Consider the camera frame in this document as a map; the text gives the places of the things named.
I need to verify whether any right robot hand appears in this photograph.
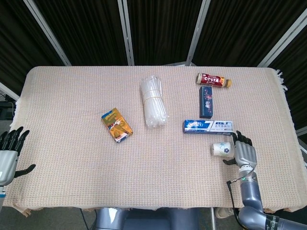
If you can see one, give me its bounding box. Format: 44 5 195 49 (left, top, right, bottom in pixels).
222 130 258 169

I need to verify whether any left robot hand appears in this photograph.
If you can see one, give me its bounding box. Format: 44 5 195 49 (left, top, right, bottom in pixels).
0 126 36 187

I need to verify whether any white floral paper cup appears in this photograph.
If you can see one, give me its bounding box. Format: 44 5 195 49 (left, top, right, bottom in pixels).
211 141 236 158

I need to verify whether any blue Crest toothpaste box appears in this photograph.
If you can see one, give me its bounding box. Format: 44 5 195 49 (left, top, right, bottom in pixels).
183 119 234 136

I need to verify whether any black equipment box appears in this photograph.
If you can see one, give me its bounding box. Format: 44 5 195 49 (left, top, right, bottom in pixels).
0 100 15 120

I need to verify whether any brown shoe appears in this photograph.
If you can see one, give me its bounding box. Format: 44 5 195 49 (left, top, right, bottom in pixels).
214 207 235 219

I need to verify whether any dark blue floral box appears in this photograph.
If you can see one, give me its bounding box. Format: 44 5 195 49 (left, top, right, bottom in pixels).
199 86 213 119

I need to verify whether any red Costa coffee bottle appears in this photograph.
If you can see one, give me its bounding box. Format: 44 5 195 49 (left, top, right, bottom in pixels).
196 72 233 89

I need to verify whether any beige woven tablecloth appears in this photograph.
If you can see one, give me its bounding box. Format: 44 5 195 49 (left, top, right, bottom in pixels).
2 66 307 214

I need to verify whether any dark folding screen panel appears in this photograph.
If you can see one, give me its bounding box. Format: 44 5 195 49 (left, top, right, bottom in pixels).
127 0 203 65
0 0 65 96
270 21 307 130
193 0 307 67
33 0 128 67

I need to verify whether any clear plastic straw bundle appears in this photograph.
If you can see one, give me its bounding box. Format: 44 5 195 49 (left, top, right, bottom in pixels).
140 75 168 130

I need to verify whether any yellow printed carton box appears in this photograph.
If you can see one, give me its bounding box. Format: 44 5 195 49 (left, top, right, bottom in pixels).
100 107 134 144

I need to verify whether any grey robot torso base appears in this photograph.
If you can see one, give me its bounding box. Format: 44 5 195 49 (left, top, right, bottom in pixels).
95 207 200 230

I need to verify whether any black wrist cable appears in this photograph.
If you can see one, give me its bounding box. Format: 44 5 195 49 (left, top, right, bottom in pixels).
226 167 256 218

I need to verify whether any white screen frame post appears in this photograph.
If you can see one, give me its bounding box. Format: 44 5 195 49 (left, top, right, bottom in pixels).
256 4 307 68
186 0 212 67
0 82 20 101
117 0 135 66
23 0 72 67

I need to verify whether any black floor cable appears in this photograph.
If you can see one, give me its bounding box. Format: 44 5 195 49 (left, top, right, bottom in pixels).
79 208 87 230

